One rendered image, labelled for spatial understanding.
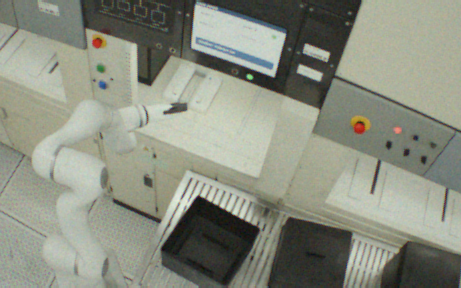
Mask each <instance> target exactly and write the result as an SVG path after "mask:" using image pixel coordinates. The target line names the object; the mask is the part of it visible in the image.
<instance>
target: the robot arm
mask: <svg viewBox="0 0 461 288"><path fill-rule="evenodd" d="M183 111H187V103H186V102H183V103H180V102H179V101H177V102H175V103H172V104H170V105H161V104H159V105H152V106H148V107H145V106H144V105H140V104H136V105H132V106H127V107H122V108H119V109H117V108H116V107H115V106H113V105H110V104H108V103H105V102H102V101H100V100H97V99H95V100H94V99H86V100H83V101H82V102H81V103H79V104H78V105H77V107H76V108H75V111H74V113H73V114H72V115H71V117H70V118H69V120H68V122H67V123H66V124H65V125H63V127H62V128H61V129H59V130H58V131H57V132H55V133H54V134H52V135H50V136H48V137H45V138H44V139H42V141H40V142H39V144H38V145H37V146H36V148H35V150H33V152H32V153H33V155H32V160H31V161H32V165H33V169H34V171H35V172H36V173H37V174H39V175H40V176H41V177H44V178H46V179H49V180H52V181H55V182H58V183H60V184H62V185H65V186H67V187H70V188H71V189H67V190H65V191H64V192H63V193H62V194H61V195H60V196H59V198H58V199H57V205H56V215H57V220H58V223H59V226H60V229H61V232H62V234H63V235H61V234H58V233H54V234H51V235H48V237H47V238H46V239H45V241H43V243H44V244H43V246H42V255H43V258H44V261H45V262H46V263H47V264H48V265H49V267H51V268H52V269H53V270H54V271H56V272H57V273H59V274H60V275H62V276H64V277H65V278H67V279H69V280H71V284H70V288H115V282H114V280H113V277H112V276H111V274H110V273H108V269H109V267H108V266H109V259H108V254H107V251H106V249H105V248H104V247H103V245H102V243H101V242H100V240H99V239H98V237H97V236H96V235H95V233H94V232H93V231H92V229H91V227H90V224H89V211H88V203H91V202H92V201H94V200H95V199H97V198H98V196H99V195H100V194H102V193H103V192H104V191H103V190H104V189H105V187H106V185H107V182H108V178H109V177H108V172H107V167H106V165H105V164H104V163H103V162H102V161H101V160H100V159H98V158H97V157H94V156H92V155H89V154H86V153H83V152H80V151H77V150H73V149H70V148H69V147H71V146H72V145H75V144H77V143H79V142H82V141H83V140H86V139H88V138H90V137H91V136H93V135H94V134H96V133H97V131H100V132H101V134H102V136H103V138H104V140H105V143H106V145H107V146H108V147H109V148H110V149H111V150H112V151H113V152H115V153H119V154H127V153H129V152H132V151H133V150H135V148H136V146H137V142H136V138H135V134H134V130H135V129H139V128H144V127H145V126H147V125H148V123H151V122H158V121H163V120H169V119H172V118H173V116H171V115H172V114H177V113H181V112H183Z"/></svg>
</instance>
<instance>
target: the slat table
mask: <svg viewBox="0 0 461 288"><path fill-rule="evenodd" d="M196 183H197V184H198V185H197V187H196V189H195V191H194V193H193V195H192V197H191V192H192V190H193V188H194V186H195V184H196ZM203 186H205V188H204V190H203V193H202V195H201V196H203V197H204V198H205V197H206V195H207V193H208V191H209V189H210V188H211V189H212V190H211V192H210V194H209V196H208V200H210V201H212V199H213V197H214V195H215V193H216V191H218V194H217V196H216V198H215V200H214V203H215V204H217V205H218V203H219V201H220V199H221V196H222V194H225V195H224V198H223V200H222V202H221V204H220V206H221V207H222V208H224V207H225V205H226V203H227V200H228V198H229V196H231V199H230V202H229V204H228V206H227V209H226V210H228V211H231V209H232V207H233V204H234V202H235V200H236V199H238V201H237V203H236V206H235V208H234V211H233V214H235V215H237V213H238V211H239V209H240V206H241V204H242V201H244V202H245V203H244V205H243V208H242V210H241V212H240V215H239V217H240V218H242V219H243V218H244V215H245V213H246V211H247V208H248V206H249V204H251V207H250V210H249V212H248V214H247V217H246V219H245V220H246V221H247V222H250V220H251V217H252V215H253V212H254V210H255V207H258V209H257V211H256V214H255V217H254V219H253V222H252V223H253V224H255V225H256V224H257V221H258V219H259V217H260V214H261V212H262V209H264V210H265V211H264V213H263V216H262V218H261V220H260V223H259V225H258V227H260V233H259V235H258V237H257V239H256V242H255V244H254V246H253V248H252V250H251V251H250V253H249V255H248V257H247V258H246V259H245V261H244V263H243V265H242V268H241V269H240V272H239V275H238V277H237V279H236V282H235V284H234V286H233V288H238V287H239V285H240V283H241V280H242V278H243V276H244V273H245V271H246V268H247V266H248V264H249V261H250V259H251V257H252V254H255V256H254V258H253V261H252V263H251V266H250V268H249V270H248V273H247V276H246V277H245V280H244V283H243V284H242V287H241V288H246V286H247V284H248V282H249V279H250V276H251V274H252V272H253V269H254V267H255V266H256V265H257V262H258V259H259V256H262V258H261V260H260V261H259V264H258V267H257V268H256V271H255V274H254V276H253V278H252V281H251V283H250V286H249V288H254V287H255V285H256V283H257V280H258V277H259V275H260V273H261V270H262V267H263V265H264V262H265V259H268V262H267V264H266V266H265V269H264V272H263V274H262V277H261V279H260V282H259V284H258V287H257V288H263V286H264V283H265V281H266V278H267V275H268V273H269V271H270V268H271V265H272V263H273V261H274V256H275V251H276V247H277V245H278V242H279V238H280V234H281V229H282V227H281V229H280V232H279V235H278V236H276V233H277V231H278V228H279V225H280V222H281V219H282V216H284V217H285V218H284V221H283V224H282V225H285V223H286V221H287V219H288V217H294V218H298V219H301V220H303V219H304V220H307V221H311V222H315V223H318V224H321V225H323V224H324V225H328V226H332V227H334V228H339V227H336V226H334V225H332V224H330V223H327V222H326V223H325V222H322V221H321V220H318V219H316V218H313V217H311V216H306V215H304V214H301V213H299V212H296V211H294V210H291V209H289V208H286V207H284V206H281V205H276V204H273V203H271V202H268V201H266V200H263V199H261V198H258V197H256V196H253V195H251V194H248V193H245V192H243V191H240V190H238V189H235V188H233V187H230V186H228V185H225V184H223V183H220V182H218V181H215V180H212V179H210V178H207V177H204V176H201V175H199V174H196V173H194V172H191V171H190V170H189V169H187V170H186V172H185V175H184V177H183V179H182V181H181V183H180V185H179V187H178V189H177V190H176V191H175V193H174V197H173V199H172V201H171V203H170V205H169V207H168V209H167V211H166V213H165V215H164V217H163V219H162V221H161V223H160V226H159V228H158V230H157V231H156V233H155V235H154V236H153V238H152V242H151V244H150V246H149V247H148V249H147V251H146V255H145V256H144V258H143V260H142V262H141V265H140V267H139V269H138V270H137V271H136V272H137V273H136V274H135V276H134V278H133V279H132V280H133V281H132V283H131V284H130V286H129V288H144V287H147V286H146V285H147V284H148V282H149V280H150V279H151V275H152V274H153V272H154V270H155V269H156V267H157V268H158V270H157V271H156V273H155V275H154V276H153V281H152V282H151V284H150V286H149V287H148V288H155V286H156V283H157V280H158V278H159V277H160V275H161V271H162V270H164V271H165V272H164V273H163V277H162V278H161V280H160V282H159V284H158V285H157V286H158V288H163V286H164V284H165V282H166V280H167V277H168V275H169V273H171V274H172V275H171V276H170V279H169V282H168V284H167V286H166V287H165V288H172V284H173V282H174V280H175V278H176V276H179V278H178V280H177V282H176V284H175V286H174V288H180V285H181V284H182V282H183V280H184V279H185V278H183V277H181V276H180V275H178V274H176V273H175V272H173V271H171V270H170V269H168V268H166V267H165V266H163V265H162V263H160V262H158V261H159V259H160V257H161V251H160V247H161V246H162V244H163V243H164V242H165V241H166V239H167V238H168V237H169V235H170V232H171V231H172V230H173V229H174V227H175V226H176V224H177V222H178V219H179V217H180V215H181V213H182V216H183V214H184V213H185V211H186V210H187V209H188V208H189V206H190V205H191V204H192V202H193V201H194V199H195V198H196V196H197V195H199V194H200V191H201V190H200V189H202V188H201V187H203ZM182 196H183V200H182ZM191 198H192V199H191ZM179 204H180V206H179V208H178V210H177V212H176V214H175V216H174V218H173V220H172V222H171V225H170V227H169V228H168V230H167V231H168V232H167V234H166V236H165V238H164V240H163V242H162V243H161V245H160V247H159V251H158V252H157V254H156V256H155V258H154V259H153V257H154V255H155V253H156V251H157V250H158V246H159V244H160V242H161V241H162V239H163V237H164V235H165V233H166V229H167V227H168V225H169V223H170V221H171V219H172V217H173V215H174V213H175V211H176V209H177V207H178V205H179ZM182 211H183V212H182ZM269 212H271V214H270V217H269V220H268V222H267V225H266V228H265V230H264V231H262V229H263V226H264V223H265V221H266V218H267V215H268V214H269ZM276 214H278V216H277V219H276V222H275V224H274V227H273V230H272V233H271V234H269V231H270V228H271V225H272V223H273V220H274V217H275V215H276ZM259 237H262V238H261V241H260V243H259V245H258V248H257V250H255V246H256V244H257V242H258V239H259ZM266 239H268V243H267V246H266V248H265V251H264V253H263V252H262V249H263V246H264V244H265V241H266ZM273 241H275V242H276V243H275V246H274V248H273V249H272V251H271V253H270V255H269V254H268V252H270V249H271V246H272V244H273ZM353 241H354V245H353V250H352V253H351V257H350V258H349V261H348V264H347V272H346V277H345V280H344V288H345V287H346V286H347V288H367V287H366V282H367V280H368V278H369V274H371V276H370V280H369V285H368V288H372V286H373V282H374V277H375V276H376V277H377V280H376V283H375V285H374V288H378V286H379V284H380V281H381V278H382V275H383V273H382V272H383V268H384V266H385V263H386V258H387V254H390V255H389V257H388V260H387V262H388V261H389V260H390V259H392V258H393V256H394V255H395V254H397V253H398V252H399V249H398V248H397V247H394V246H390V245H388V244H384V243H382V242H380V241H379V242H378V241H376V240H374V239H372V238H371V239H370V238H367V237H366V236H363V235H359V234H356V233H355V232H353V239H352V241H351V244H352V242H353ZM358 244H360V247H359V252H358V256H357V258H356V260H355V263H353V261H354V257H355V254H356V250H357V247H358ZM364 246H366V250H365V254H364V257H363V259H362V262H361V266H359V264H360V261H361V256H362V252H363V248H364ZM370 247H371V248H372V252H371V254H370V256H369V261H368V264H367V268H366V267H365V264H366V262H367V259H368V255H369V251H370ZM376 250H378V251H377V255H376V259H375V263H374V267H373V270H372V269H371V266H372V261H373V259H374V257H375V253H376ZM382 252H383V257H382V261H381V265H380V267H379V271H377V269H378V264H379V260H380V255H381V253H382ZM150 264H151V267H150V268H149V270H148V273H147V275H146V277H145V278H144V276H145V274H146V272H147V269H148V267H149V266H150ZM351 268H352V269H353V271H352V274H351V279H350V281H348V276H349V273H350V269H351ZM357 270H358V271H359V274H358V278H357V280H356V282H355V284H354V280H355V276H356V272H357ZM363 272H365V276H364V278H363V281H362V285H361V286H360V283H361V279H362V275H363ZM143 278H144V280H143V284H142V285H141V286H140V284H141V283H142V279H143Z"/></svg>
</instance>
